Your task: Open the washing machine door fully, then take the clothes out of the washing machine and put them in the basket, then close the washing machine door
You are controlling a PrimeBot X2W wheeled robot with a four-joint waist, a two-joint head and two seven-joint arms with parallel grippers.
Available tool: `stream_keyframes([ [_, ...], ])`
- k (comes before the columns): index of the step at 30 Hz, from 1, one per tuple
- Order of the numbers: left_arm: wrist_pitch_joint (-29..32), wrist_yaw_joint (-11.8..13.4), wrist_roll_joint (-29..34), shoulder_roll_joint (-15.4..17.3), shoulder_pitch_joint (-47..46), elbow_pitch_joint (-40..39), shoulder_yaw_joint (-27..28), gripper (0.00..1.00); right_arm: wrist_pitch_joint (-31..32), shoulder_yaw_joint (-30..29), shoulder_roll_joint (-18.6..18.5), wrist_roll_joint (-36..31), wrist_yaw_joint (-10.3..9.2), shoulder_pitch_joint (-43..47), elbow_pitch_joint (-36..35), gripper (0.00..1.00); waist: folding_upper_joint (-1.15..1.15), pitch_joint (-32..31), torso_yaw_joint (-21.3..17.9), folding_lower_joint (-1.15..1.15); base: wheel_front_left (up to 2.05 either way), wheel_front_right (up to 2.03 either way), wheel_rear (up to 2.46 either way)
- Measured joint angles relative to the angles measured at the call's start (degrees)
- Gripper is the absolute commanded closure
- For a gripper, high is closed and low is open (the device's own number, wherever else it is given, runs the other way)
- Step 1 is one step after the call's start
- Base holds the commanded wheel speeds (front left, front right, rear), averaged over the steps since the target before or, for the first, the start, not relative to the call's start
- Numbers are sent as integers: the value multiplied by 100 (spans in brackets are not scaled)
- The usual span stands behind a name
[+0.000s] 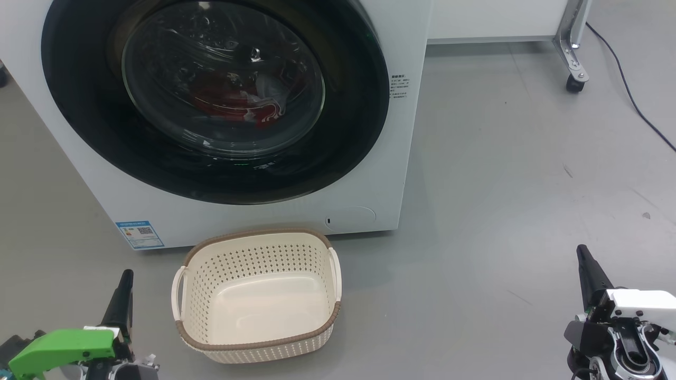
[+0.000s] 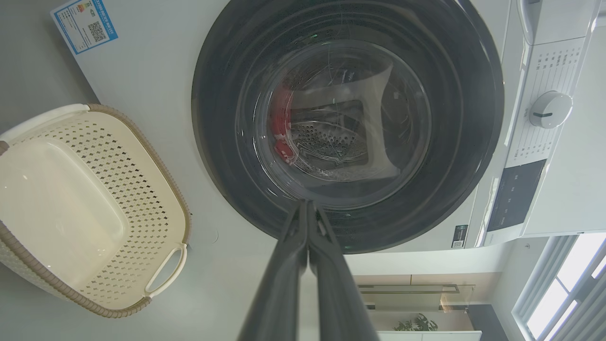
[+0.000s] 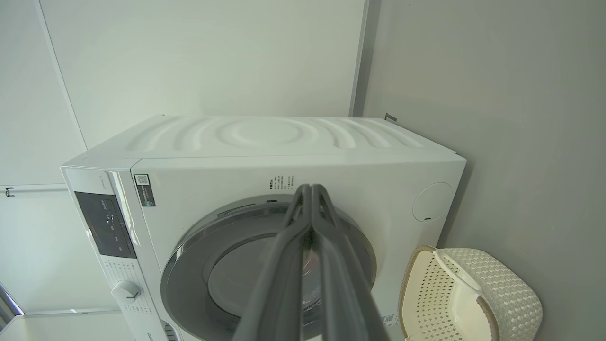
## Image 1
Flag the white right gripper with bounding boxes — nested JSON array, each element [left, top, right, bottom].
[[564, 244, 676, 365]]

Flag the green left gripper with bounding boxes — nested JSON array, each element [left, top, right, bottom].
[[8, 269, 134, 380]]

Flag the black round glass washer door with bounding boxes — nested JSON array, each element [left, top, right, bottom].
[[41, 0, 390, 205]]

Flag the red and white garment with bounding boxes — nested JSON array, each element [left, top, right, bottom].
[[193, 71, 288, 130]]

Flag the cream perforated basket brown rim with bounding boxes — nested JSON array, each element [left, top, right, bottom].
[[171, 228, 343, 365]]

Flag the white front-load washing machine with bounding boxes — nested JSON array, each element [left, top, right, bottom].
[[0, 0, 434, 251]]

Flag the blue energy label sticker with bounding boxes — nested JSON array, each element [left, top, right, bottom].
[[116, 221, 164, 250]]

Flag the white table with metal leg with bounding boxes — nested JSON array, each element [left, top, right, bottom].
[[428, 0, 592, 82]]

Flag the black floor cable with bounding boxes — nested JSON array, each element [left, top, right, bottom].
[[585, 21, 676, 154]]

